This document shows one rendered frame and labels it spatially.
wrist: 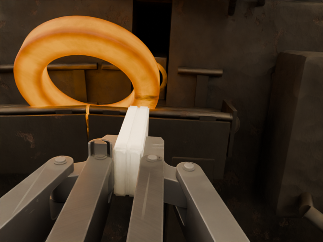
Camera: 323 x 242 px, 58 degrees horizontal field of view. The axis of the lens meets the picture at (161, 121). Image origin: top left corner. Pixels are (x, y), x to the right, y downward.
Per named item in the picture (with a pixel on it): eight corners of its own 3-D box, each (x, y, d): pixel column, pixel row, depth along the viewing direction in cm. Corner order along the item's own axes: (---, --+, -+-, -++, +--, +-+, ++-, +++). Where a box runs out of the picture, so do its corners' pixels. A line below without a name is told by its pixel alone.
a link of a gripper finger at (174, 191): (138, 180, 14) (201, 183, 14) (145, 135, 18) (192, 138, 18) (137, 206, 14) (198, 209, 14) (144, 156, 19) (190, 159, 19)
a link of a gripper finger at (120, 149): (127, 197, 16) (113, 197, 16) (138, 142, 23) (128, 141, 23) (127, 149, 15) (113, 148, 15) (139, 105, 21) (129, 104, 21)
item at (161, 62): (143, 75, 81) (144, 47, 79) (165, 76, 81) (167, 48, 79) (132, 98, 52) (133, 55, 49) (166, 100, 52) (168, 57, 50)
